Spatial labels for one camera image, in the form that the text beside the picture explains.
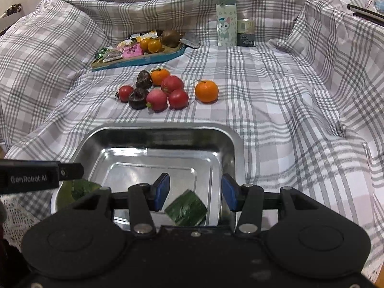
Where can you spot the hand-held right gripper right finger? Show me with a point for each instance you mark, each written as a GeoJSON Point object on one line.
{"type": "Point", "coordinates": [229, 194]}

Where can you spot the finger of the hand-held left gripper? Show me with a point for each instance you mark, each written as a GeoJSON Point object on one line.
{"type": "Point", "coordinates": [71, 171]}

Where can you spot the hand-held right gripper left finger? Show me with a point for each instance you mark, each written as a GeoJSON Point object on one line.
{"type": "Point", "coordinates": [162, 192]}

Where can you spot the square metal tray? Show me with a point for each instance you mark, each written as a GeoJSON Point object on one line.
{"type": "Point", "coordinates": [135, 156]}

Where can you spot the dark brown passion fruit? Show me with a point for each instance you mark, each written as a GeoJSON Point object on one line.
{"type": "Point", "coordinates": [137, 99]}

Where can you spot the orange tangerine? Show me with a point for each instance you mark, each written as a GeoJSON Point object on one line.
{"type": "Point", "coordinates": [160, 76]}
{"type": "Point", "coordinates": [206, 91]}

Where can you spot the white lace cloth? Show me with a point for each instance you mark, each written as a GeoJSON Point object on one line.
{"type": "Point", "coordinates": [18, 213]}

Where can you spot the red radish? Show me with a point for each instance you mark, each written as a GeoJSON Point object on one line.
{"type": "Point", "coordinates": [156, 99]}

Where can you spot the red cherry tomato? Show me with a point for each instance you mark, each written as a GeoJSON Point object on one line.
{"type": "Point", "coordinates": [125, 93]}

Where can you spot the red tomato front right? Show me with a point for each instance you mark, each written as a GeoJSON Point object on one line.
{"type": "Point", "coordinates": [178, 99]}

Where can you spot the grey plaid cloth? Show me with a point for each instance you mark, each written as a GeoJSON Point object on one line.
{"type": "Point", "coordinates": [285, 111]}

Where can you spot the red tomato back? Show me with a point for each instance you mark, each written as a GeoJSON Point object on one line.
{"type": "Point", "coordinates": [172, 84]}

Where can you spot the dark purple fruit back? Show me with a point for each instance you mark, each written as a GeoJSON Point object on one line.
{"type": "Point", "coordinates": [143, 79]}

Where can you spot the green candy wrapper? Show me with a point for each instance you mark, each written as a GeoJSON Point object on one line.
{"type": "Point", "coordinates": [101, 53]}

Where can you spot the clear brown cake packet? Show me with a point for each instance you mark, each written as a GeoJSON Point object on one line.
{"type": "Point", "coordinates": [114, 55]}

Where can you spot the teal and gold tin tray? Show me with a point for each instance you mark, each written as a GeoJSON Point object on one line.
{"type": "Point", "coordinates": [156, 58]}

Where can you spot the pink snack packet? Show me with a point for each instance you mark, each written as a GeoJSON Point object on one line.
{"type": "Point", "coordinates": [133, 50]}

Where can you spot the yellow white candy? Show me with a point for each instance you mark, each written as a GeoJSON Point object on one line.
{"type": "Point", "coordinates": [123, 45]}

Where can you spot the small orange kumquat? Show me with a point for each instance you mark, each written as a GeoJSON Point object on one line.
{"type": "Point", "coordinates": [144, 44]}
{"type": "Point", "coordinates": [155, 45]}

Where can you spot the black snack packet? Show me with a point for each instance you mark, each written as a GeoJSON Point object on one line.
{"type": "Point", "coordinates": [134, 36]}

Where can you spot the brown round passion fruit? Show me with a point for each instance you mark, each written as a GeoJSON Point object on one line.
{"type": "Point", "coordinates": [170, 38]}

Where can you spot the silver foil packet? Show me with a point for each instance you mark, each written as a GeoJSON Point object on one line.
{"type": "Point", "coordinates": [190, 40]}

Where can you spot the yellow pastry packet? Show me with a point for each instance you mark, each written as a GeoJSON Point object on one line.
{"type": "Point", "coordinates": [148, 34]}

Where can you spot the dark drink can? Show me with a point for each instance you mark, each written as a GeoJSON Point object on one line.
{"type": "Point", "coordinates": [246, 33]}

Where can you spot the mint cartoon water bottle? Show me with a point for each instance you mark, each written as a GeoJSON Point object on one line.
{"type": "Point", "coordinates": [225, 21]}

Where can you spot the black bars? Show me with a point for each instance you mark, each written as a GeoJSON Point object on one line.
{"type": "Point", "coordinates": [367, 13]}

